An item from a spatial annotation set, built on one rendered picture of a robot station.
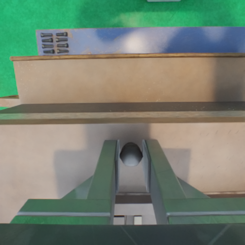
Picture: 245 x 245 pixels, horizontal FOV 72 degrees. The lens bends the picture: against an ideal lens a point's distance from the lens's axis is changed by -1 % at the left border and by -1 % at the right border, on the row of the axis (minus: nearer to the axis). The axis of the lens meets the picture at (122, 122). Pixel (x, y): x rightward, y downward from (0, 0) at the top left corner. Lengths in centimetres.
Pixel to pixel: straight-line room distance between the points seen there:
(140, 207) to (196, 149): 8
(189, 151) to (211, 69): 17
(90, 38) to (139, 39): 23
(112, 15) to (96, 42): 71
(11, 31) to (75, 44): 96
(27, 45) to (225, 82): 159
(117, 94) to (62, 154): 15
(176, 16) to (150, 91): 137
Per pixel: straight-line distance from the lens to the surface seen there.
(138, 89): 29
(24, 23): 177
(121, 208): 19
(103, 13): 160
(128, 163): 16
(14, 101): 37
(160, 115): 19
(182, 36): 94
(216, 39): 100
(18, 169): 21
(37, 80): 32
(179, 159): 18
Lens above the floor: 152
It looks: 75 degrees down
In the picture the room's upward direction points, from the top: 177 degrees counter-clockwise
